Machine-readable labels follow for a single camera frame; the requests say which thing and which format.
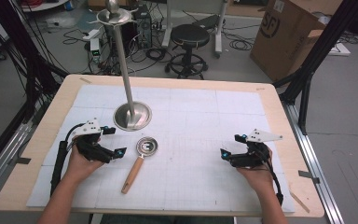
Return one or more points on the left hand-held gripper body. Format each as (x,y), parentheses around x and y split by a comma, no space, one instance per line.
(90,146)

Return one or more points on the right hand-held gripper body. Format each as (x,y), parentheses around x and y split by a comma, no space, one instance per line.
(251,158)

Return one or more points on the steel utensil rack stand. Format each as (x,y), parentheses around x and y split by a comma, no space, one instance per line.
(127,116)

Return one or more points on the person's right hand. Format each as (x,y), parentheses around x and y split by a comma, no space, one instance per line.
(259,177)

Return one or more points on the person's left hand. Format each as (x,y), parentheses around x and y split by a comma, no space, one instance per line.
(79,168)

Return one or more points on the white gridded mat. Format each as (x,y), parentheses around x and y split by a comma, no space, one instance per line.
(192,140)

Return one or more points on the grey tape strip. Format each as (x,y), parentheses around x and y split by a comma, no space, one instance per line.
(308,175)

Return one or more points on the thin wooden stick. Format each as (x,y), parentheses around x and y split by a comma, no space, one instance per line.
(300,202)

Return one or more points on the black tape strip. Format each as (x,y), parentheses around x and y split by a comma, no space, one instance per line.
(21,160)

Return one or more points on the white device with green display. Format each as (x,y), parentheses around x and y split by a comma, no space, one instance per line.
(95,49)

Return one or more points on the white power strip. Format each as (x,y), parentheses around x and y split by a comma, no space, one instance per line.
(91,34)

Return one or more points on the black computer tower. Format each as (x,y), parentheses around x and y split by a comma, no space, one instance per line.
(144,29)

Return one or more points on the brown cardboard box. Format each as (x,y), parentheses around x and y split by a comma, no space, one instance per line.
(287,40)

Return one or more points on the black round stool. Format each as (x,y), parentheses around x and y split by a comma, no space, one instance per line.
(189,35)

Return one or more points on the white round table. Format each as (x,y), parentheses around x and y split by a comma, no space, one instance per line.
(43,5)

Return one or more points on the aluminium rail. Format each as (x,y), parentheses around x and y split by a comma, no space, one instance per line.
(3,158)
(313,155)

